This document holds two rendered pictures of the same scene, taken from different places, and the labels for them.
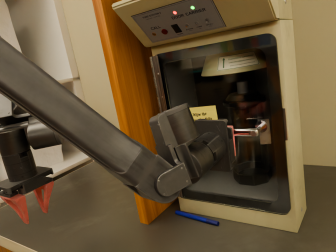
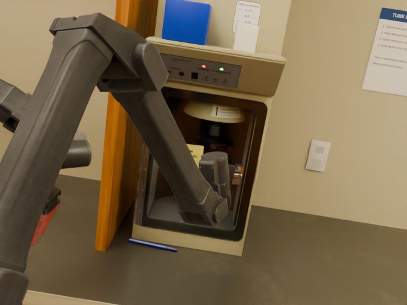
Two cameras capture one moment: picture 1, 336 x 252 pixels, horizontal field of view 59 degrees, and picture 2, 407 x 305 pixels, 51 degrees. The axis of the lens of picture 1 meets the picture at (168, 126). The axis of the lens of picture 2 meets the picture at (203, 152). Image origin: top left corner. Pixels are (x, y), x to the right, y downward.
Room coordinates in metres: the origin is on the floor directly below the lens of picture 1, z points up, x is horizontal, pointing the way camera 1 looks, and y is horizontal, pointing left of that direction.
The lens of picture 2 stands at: (-0.21, 0.53, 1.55)
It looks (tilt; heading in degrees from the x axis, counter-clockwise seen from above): 16 degrees down; 324
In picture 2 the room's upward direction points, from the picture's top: 9 degrees clockwise
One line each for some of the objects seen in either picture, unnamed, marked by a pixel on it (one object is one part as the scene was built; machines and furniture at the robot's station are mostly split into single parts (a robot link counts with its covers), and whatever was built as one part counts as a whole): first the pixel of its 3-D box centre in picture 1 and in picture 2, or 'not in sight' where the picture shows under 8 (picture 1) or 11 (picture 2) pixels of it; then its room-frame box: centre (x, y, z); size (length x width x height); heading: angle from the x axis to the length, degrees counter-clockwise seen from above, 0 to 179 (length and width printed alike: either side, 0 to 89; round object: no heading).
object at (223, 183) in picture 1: (217, 130); (198, 167); (0.68, -0.12, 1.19); 0.30 x 0.01 x 0.40; 53
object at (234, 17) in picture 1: (190, 11); (213, 68); (0.64, -0.09, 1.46); 0.32 x 0.11 x 0.10; 53
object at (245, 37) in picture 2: not in sight; (245, 37); (0.60, -0.14, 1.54); 0.05 x 0.05 x 0.06; 54
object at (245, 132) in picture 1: (241, 129); (226, 171); (0.61, -0.16, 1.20); 0.10 x 0.05 x 0.03; 53
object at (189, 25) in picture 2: not in sight; (187, 22); (0.68, -0.02, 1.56); 0.10 x 0.10 x 0.09; 53
